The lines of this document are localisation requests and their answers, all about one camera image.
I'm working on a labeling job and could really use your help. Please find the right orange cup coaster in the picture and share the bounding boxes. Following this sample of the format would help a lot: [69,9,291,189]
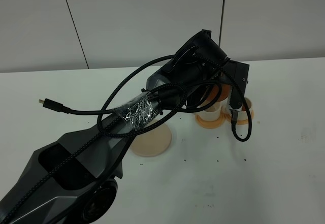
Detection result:
[224,111,248,125]

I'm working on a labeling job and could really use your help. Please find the black loose usb cable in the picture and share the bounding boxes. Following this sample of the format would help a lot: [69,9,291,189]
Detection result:
[38,80,223,117]

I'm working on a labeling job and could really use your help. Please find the black braided camera cable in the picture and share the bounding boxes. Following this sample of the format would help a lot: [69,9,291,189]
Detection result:
[0,45,254,224]

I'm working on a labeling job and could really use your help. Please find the left orange cup coaster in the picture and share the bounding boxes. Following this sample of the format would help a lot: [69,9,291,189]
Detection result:
[195,111,225,129]

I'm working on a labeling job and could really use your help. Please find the white teacup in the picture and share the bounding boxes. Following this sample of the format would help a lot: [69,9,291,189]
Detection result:
[222,97,254,118]
[198,102,221,122]

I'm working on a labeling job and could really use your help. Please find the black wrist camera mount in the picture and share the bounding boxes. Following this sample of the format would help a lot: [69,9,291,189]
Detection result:
[227,80,246,111]

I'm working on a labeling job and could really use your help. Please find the right white teacup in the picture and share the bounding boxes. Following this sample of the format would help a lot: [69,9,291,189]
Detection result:
[222,97,254,118]

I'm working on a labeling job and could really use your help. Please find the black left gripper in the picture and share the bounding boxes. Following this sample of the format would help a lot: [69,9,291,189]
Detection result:
[218,60,249,97]

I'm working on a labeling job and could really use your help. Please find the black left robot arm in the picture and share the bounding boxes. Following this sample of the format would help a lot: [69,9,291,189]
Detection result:
[1,30,249,223]

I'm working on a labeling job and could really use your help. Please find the beige round teapot coaster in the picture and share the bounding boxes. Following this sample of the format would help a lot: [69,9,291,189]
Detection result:
[130,123,172,157]

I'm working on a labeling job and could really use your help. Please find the orange cup coaster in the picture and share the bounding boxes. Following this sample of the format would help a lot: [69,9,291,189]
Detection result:
[224,111,248,125]
[195,111,225,129]

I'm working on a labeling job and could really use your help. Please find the brown clay teapot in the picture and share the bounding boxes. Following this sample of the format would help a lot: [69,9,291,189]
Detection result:
[205,84,231,102]

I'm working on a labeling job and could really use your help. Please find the left white teacup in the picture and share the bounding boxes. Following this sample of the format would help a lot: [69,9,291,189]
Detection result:
[198,102,221,122]

